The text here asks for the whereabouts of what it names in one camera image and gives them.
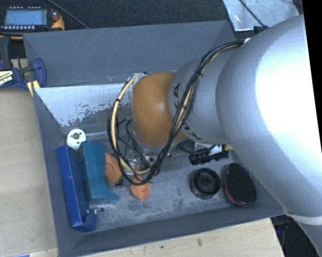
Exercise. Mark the long blue flat box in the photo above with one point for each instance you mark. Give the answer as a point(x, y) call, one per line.
point(73, 189)

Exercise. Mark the black oval case red rim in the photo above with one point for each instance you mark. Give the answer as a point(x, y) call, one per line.
point(240, 185)

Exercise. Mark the grey metal bin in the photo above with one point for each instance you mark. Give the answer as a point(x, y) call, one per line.
point(165, 203)

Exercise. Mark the orange foam piece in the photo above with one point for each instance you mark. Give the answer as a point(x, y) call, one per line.
point(112, 169)
point(141, 190)

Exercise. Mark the pale wood board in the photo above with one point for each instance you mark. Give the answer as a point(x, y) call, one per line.
point(17, 173)

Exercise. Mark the white round plastic piece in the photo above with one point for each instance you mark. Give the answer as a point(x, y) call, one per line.
point(75, 137)

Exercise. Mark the black cylinder on white bracket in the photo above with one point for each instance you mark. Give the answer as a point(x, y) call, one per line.
point(204, 157)

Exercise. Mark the teal wedge block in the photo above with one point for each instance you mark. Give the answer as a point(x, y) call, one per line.
point(96, 174)

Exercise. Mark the black ribbed round disc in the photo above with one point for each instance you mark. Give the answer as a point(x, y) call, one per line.
point(205, 182)

